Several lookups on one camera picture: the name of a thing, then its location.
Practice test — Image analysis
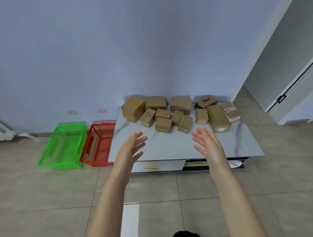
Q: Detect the person's left hand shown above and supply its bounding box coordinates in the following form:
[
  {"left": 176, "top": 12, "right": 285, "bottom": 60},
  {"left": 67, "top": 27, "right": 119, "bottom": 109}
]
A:
[{"left": 115, "top": 132, "right": 148, "bottom": 173}]

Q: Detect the person's right hand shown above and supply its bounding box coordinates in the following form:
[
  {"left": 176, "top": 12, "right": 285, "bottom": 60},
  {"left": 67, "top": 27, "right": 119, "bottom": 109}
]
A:
[{"left": 191, "top": 127, "right": 229, "bottom": 171}]

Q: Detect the red plastic basket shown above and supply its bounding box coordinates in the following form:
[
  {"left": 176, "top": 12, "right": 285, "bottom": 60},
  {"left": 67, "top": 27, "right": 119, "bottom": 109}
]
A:
[{"left": 79, "top": 123, "right": 116, "bottom": 167}]

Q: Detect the yellow-taped cardboard box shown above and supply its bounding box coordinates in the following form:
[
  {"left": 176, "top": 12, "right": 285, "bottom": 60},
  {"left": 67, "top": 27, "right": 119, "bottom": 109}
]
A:
[{"left": 121, "top": 95, "right": 146, "bottom": 123}]

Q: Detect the pile of brown cardboard boxes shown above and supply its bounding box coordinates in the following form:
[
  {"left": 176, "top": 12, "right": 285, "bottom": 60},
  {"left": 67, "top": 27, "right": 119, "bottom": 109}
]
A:
[{"left": 140, "top": 94, "right": 243, "bottom": 134}]

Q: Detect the clear-taped cardboard box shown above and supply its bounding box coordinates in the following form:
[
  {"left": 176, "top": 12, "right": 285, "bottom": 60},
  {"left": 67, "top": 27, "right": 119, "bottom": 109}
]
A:
[{"left": 170, "top": 96, "right": 193, "bottom": 116}]

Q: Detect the green plastic basket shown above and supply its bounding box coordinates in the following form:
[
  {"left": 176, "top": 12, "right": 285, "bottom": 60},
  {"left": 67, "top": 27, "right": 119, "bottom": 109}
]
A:
[{"left": 38, "top": 122, "right": 88, "bottom": 170}]

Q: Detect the person's right forearm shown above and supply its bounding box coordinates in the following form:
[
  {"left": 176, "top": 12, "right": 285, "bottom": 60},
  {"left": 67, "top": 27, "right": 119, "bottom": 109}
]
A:
[{"left": 208, "top": 162, "right": 268, "bottom": 237}]

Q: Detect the person's left forearm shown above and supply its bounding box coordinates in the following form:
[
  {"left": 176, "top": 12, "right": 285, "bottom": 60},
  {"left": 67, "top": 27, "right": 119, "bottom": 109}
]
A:
[{"left": 87, "top": 167, "right": 134, "bottom": 237}]

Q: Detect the grey table drawer front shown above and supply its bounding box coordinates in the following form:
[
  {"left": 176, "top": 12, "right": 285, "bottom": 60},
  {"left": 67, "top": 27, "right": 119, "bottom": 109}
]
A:
[{"left": 131, "top": 160, "right": 186, "bottom": 174}]

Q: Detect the white door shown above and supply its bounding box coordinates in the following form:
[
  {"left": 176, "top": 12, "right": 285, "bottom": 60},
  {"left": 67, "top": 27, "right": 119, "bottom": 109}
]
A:
[{"left": 265, "top": 57, "right": 313, "bottom": 126}]

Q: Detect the white radiator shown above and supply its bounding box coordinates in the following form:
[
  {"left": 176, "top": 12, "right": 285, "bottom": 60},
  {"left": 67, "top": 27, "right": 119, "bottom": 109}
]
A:
[{"left": 0, "top": 122, "right": 16, "bottom": 142}]

